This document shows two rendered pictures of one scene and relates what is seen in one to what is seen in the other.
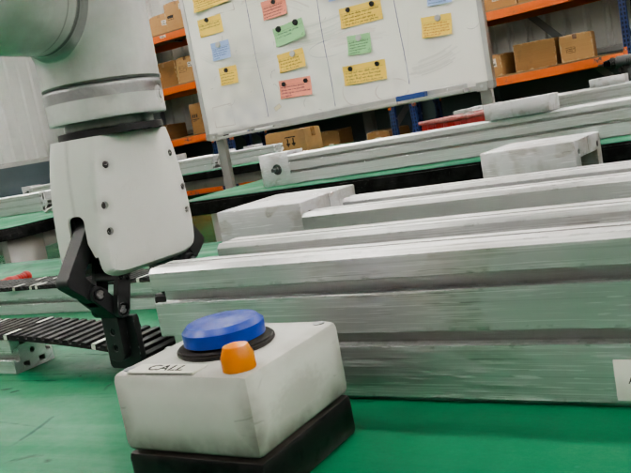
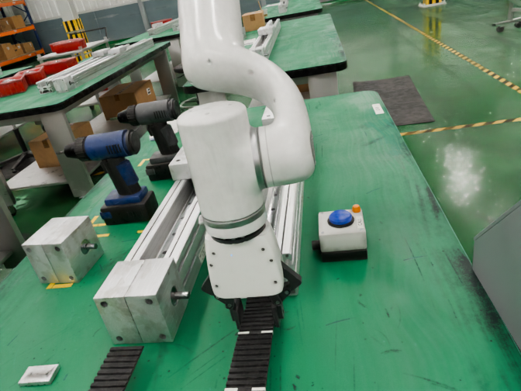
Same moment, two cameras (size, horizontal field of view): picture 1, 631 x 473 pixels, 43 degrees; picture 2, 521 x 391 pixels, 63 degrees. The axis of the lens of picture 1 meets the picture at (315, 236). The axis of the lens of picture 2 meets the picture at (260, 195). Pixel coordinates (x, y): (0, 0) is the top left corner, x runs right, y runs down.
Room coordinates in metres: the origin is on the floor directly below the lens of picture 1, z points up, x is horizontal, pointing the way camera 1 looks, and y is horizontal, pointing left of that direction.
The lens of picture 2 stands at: (0.72, 0.60, 1.25)
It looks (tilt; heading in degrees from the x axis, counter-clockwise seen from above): 27 degrees down; 249
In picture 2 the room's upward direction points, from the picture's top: 11 degrees counter-clockwise
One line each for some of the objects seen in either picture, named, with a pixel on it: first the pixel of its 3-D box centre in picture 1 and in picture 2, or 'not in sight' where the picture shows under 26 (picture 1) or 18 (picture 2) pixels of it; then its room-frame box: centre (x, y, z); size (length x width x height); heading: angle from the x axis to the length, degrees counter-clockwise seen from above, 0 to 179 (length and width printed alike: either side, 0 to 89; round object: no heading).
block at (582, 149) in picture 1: (542, 188); (70, 248); (0.83, -0.25, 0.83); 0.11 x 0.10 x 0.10; 143
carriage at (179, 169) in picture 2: not in sight; (202, 161); (0.49, -0.36, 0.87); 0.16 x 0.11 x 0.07; 58
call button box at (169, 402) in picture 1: (248, 394); (337, 234); (0.38, 0.05, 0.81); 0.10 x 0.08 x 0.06; 148
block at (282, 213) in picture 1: (289, 251); (151, 299); (0.72, 0.03, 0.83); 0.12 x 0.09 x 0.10; 148
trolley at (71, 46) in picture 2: not in sight; (87, 76); (0.48, -5.39, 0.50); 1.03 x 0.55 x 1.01; 64
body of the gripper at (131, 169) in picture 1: (123, 191); (243, 254); (0.59, 0.13, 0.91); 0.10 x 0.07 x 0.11; 148
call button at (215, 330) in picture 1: (224, 338); (340, 219); (0.37, 0.05, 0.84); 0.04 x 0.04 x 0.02
